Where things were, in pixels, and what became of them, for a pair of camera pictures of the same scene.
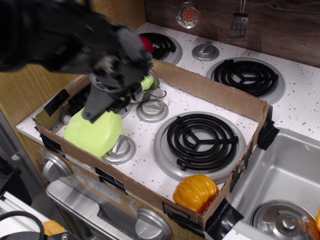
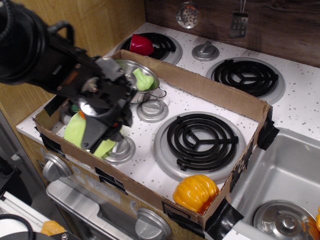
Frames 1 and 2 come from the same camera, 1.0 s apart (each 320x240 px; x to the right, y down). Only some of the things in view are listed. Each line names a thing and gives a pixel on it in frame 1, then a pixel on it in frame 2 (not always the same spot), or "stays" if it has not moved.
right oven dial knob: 151,226 stays
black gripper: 123,74 to 108,95
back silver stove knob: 205,52 stays
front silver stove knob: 123,151 stays
